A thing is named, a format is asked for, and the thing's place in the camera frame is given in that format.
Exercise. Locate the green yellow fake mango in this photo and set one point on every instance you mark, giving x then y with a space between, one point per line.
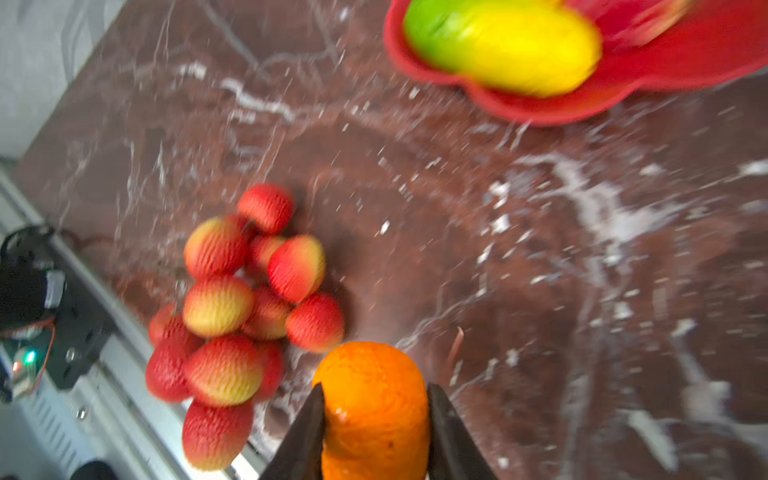
534 48

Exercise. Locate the orange fake tangerine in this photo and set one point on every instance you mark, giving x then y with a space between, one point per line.
376 414

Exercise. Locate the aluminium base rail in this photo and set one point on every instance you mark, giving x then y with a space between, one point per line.
109 413

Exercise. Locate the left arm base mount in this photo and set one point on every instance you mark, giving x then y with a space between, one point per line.
44 298

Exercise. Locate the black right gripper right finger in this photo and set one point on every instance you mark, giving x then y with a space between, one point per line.
453 453

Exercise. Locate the red flower-shaped fruit bowl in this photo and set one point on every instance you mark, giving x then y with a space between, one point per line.
646 45

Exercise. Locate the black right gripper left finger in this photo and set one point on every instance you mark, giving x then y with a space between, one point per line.
299 454

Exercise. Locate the red fake lychee bunch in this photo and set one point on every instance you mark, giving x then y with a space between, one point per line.
222 350

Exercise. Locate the green circuit board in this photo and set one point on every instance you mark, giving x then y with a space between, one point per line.
22 365

